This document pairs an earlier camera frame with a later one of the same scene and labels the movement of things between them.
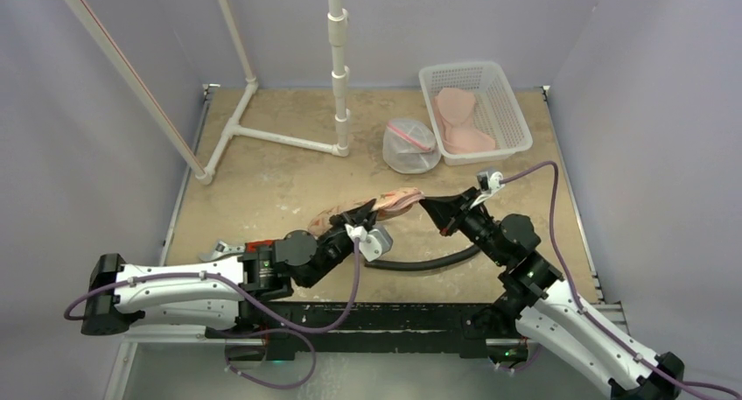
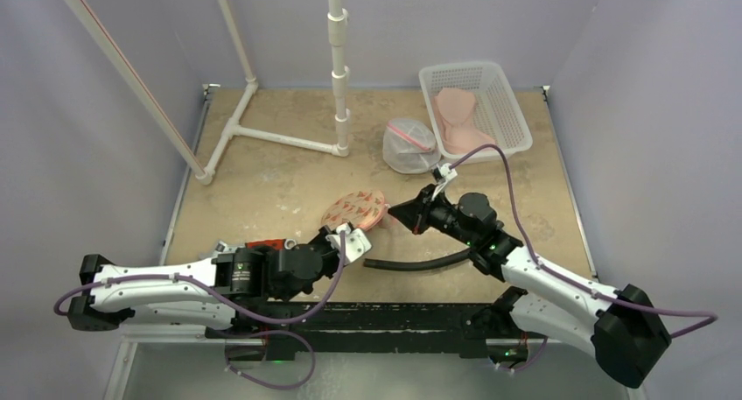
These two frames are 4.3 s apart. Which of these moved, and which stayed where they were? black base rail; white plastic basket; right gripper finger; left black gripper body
Moved: right gripper finger
Stayed: black base rail; white plastic basket; left black gripper body
